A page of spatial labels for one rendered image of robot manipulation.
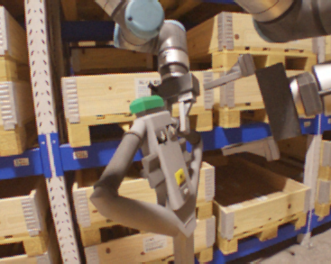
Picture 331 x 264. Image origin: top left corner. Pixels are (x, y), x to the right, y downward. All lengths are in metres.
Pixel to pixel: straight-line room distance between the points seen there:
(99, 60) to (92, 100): 1.30
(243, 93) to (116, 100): 0.76
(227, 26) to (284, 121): 1.10
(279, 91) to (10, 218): 1.30
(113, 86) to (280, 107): 0.92
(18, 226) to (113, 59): 1.73
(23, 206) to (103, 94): 0.69
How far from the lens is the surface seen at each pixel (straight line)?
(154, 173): 0.46
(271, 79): 0.44
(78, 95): 1.21
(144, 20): 0.56
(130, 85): 1.23
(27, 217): 1.39
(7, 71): 1.27
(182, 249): 0.58
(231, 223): 1.73
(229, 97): 1.46
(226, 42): 1.47
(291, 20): 0.44
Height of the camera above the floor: 1.45
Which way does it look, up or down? 11 degrees down
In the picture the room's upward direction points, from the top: 3 degrees counter-clockwise
